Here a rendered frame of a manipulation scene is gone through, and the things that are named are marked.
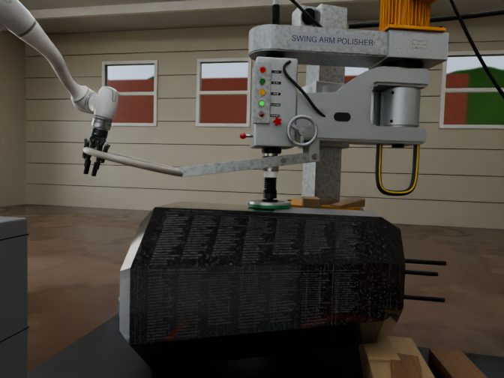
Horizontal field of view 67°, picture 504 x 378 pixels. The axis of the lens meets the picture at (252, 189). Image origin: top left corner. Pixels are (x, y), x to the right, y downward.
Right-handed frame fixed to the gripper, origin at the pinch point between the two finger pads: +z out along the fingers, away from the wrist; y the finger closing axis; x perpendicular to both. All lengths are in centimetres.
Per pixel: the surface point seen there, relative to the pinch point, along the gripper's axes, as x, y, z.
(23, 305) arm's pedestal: -54, 21, 48
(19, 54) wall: 599, -626, -155
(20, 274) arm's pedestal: -56, 19, 37
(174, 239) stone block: -16, 57, 19
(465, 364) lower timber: 22, 199, 46
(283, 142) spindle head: 6, 90, -36
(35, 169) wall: 630, -541, 96
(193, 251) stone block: -19, 67, 21
